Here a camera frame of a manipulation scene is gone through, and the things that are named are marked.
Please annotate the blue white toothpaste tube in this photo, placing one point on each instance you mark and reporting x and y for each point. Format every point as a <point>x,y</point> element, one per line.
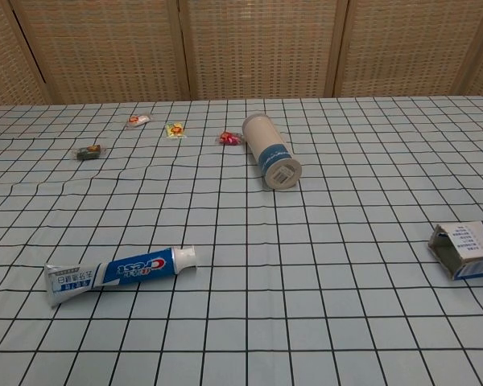
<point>137,267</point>

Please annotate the blue white toothpaste box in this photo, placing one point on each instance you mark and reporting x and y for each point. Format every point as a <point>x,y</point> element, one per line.
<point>479,265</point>

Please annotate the beige canister with blue band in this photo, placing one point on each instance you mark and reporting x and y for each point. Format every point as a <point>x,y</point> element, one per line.
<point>267,149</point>

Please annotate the red wrapped candy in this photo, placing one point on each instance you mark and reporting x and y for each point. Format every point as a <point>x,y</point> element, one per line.
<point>228,138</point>

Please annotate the yellow wrapped candy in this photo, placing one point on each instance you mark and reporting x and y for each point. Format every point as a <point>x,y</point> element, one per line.
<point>175,131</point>

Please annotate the light blue checkered tablecloth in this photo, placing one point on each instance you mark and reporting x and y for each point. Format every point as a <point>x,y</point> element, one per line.
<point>265,301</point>

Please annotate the white orange wrapped candy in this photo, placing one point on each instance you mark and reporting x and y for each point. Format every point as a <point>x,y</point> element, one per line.
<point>139,120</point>

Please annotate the dark wrapped candy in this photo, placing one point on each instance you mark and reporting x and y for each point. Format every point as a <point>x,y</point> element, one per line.
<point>88,152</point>

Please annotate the woven bamboo folding screen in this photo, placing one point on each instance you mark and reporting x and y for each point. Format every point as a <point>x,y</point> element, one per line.
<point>104,52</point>

